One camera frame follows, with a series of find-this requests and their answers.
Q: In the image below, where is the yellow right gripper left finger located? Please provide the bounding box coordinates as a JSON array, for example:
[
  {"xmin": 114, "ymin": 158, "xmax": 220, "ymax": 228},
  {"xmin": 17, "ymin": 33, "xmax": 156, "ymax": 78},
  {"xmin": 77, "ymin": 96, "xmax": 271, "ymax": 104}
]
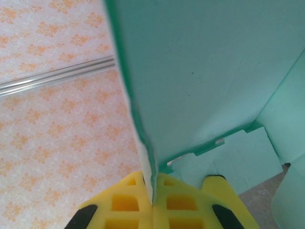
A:
[{"xmin": 64, "ymin": 171, "xmax": 153, "ymax": 229}]

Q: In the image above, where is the aluminium frame post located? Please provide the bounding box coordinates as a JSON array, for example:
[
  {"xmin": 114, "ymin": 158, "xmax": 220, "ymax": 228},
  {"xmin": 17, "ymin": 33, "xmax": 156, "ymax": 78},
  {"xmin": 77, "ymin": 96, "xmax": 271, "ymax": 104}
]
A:
[{"xmin": 0, "ymin": 55, "xmax": 117, "ymax": 96}]

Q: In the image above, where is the teal paper box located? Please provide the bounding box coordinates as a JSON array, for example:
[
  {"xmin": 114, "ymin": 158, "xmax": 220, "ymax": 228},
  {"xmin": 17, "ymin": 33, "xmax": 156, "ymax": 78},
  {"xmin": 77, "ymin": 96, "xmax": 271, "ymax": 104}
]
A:
[{"xmin": 103, "ymin": 0, "xmax": 305, "ymax": 229}]

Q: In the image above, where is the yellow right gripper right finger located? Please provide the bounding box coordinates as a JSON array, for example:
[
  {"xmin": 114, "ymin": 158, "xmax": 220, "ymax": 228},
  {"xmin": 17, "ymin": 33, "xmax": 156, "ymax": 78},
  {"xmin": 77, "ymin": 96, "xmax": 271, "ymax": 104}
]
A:
[{"xmin": 152, "ymin": 173, "xmax": 245, "ymax": 229}]

